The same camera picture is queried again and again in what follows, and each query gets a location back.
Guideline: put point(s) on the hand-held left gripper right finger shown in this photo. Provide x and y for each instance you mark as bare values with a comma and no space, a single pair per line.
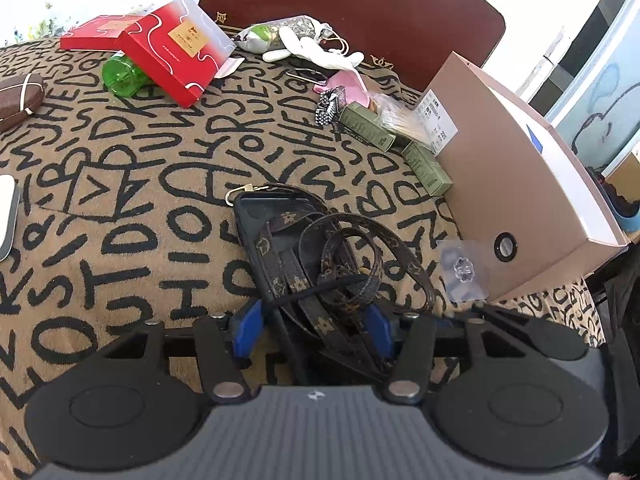
377,327

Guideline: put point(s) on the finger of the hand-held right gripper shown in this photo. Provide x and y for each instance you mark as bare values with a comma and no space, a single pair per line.
500,315

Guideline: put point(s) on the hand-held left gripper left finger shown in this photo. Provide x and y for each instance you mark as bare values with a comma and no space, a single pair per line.
247,330

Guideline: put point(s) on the clear adhesive hook packet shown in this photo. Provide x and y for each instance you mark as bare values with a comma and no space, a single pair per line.
462,270

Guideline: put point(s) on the beige cardboard box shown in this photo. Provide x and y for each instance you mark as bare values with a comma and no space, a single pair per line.
510,175

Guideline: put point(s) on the small olive green box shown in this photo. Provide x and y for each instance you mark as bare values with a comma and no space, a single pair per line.
367,127
427,167

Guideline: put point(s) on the letter-print tablecloth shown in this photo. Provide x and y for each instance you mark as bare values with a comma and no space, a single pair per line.
150,185

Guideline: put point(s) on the clear packet of toothpicks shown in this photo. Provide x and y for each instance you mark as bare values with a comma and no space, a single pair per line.
405,122

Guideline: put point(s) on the pink plastic object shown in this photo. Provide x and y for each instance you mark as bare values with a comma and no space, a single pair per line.
350,85

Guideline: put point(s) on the white and blue box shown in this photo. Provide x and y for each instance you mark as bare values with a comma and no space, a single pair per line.
6,215

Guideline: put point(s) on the white glove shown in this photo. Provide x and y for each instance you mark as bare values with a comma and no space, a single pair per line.
315,52

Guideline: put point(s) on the green plastic bottle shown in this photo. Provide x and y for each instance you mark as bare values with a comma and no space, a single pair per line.
122,75

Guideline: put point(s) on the red box with clear sleeve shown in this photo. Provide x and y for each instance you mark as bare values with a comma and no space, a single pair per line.
175,50

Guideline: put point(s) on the clear packet of dried tea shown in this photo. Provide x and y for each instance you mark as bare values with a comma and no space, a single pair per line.
260,35

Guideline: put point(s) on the brown striped glasses case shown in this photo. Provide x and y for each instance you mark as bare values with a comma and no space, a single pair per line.
20,102

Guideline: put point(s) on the dark brown wooden board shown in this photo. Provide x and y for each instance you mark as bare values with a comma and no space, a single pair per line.
375,0

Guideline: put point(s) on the flat red box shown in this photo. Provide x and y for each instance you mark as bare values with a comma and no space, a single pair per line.
95,32

